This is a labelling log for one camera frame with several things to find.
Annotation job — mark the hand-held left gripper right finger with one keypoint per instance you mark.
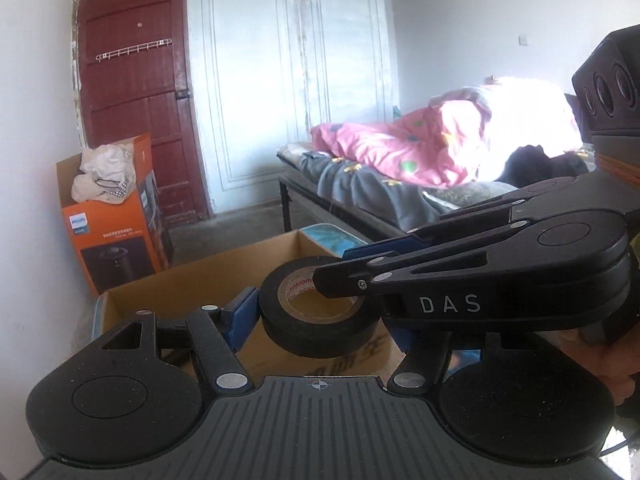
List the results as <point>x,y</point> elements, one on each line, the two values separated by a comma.
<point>425,355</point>

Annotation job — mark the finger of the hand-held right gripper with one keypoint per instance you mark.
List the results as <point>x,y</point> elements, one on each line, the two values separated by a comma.
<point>380,249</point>
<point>350,275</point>

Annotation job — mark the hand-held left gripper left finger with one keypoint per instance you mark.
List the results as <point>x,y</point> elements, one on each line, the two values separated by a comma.
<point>241,317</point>

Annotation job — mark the brown cardboard box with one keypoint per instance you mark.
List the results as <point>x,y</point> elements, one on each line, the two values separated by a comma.
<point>200,280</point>

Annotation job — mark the black tape roll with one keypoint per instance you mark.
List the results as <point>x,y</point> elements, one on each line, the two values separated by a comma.
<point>300,332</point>

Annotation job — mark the person's right hand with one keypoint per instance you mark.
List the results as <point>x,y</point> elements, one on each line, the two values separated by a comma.
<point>620,365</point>

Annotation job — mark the black cloth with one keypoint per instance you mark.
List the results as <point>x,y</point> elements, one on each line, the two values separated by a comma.
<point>530,167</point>

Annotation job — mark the pink quilt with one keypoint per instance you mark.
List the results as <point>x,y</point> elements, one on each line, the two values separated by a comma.
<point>425,145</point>

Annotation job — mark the orange appliance box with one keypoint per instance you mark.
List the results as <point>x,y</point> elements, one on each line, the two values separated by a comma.
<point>110,240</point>

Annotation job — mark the white panelled wardrobe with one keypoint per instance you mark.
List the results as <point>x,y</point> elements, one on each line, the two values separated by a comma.
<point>300,85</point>

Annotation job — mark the crumpled white cloth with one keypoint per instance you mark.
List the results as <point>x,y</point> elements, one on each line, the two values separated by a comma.
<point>105,175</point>

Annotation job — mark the red wooden door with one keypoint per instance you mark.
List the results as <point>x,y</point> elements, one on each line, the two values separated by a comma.
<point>135,110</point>

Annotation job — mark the dark metal bed frame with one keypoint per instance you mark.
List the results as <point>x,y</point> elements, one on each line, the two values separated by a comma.
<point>310,195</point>

